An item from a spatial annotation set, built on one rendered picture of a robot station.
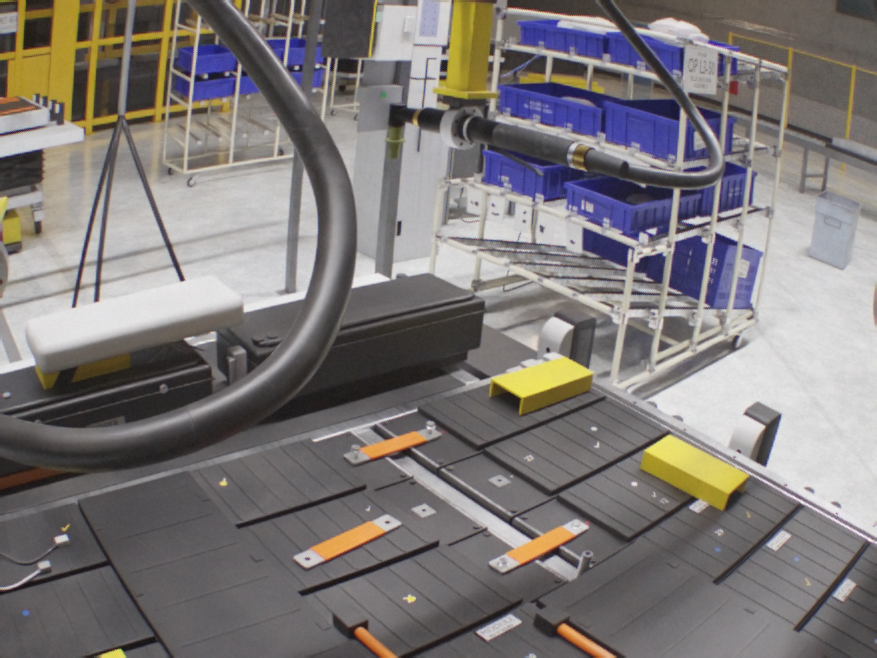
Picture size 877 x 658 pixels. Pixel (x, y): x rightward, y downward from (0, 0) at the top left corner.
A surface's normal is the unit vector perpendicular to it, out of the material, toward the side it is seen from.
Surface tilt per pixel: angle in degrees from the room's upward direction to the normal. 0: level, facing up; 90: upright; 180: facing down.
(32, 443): 46
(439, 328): 90
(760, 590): 0
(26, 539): 0
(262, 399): 72
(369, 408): 0
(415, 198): 90
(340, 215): 40
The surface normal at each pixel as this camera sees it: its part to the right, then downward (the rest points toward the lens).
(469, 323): 0.64, 0.36
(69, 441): 0.10, -0.35
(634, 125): -0.74, 0.29
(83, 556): 0.08, -0.91
